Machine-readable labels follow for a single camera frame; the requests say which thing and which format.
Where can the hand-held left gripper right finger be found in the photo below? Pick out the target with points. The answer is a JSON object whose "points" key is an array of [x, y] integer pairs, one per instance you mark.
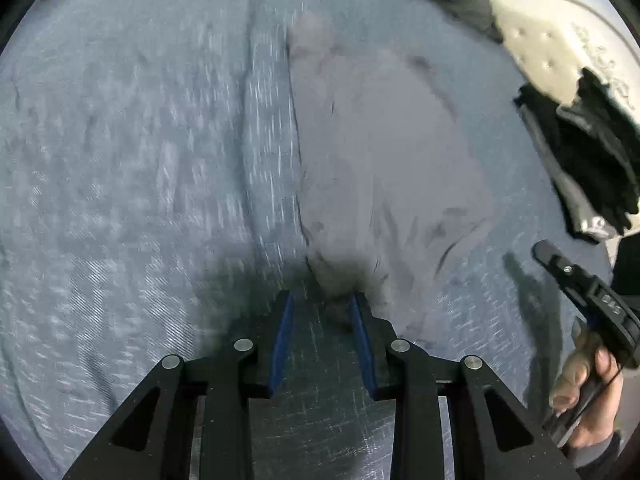
{"points": [[362, 345]]}

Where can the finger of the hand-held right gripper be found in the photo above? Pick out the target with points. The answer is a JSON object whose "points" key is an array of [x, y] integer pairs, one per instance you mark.
{"points": [[567, 275]]}

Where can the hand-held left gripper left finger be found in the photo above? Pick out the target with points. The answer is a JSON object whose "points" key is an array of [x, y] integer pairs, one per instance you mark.
{"points": [[282, 340]]}

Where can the grey shirt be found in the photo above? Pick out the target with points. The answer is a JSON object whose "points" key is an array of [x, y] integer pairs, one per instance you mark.
{"points": [[385, 160]]}

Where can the person's right forearm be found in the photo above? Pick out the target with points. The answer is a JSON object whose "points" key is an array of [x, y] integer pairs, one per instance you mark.
{"points": [[595, 455]]}

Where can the pile of black clothes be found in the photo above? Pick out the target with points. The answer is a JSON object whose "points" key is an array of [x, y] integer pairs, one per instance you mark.
{"points": [[590, 160]]}

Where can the person's right hand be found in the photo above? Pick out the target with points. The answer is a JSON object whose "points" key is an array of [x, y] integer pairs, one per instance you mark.
{"points": [[575, 365]]}

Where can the blue-grey bed sheet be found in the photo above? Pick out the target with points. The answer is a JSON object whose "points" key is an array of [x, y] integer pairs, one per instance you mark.
{"points": [[125, 185]]}

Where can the cream tufted headboard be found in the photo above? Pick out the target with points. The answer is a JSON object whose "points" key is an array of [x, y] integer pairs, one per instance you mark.
{"points": [[545, 45]]}

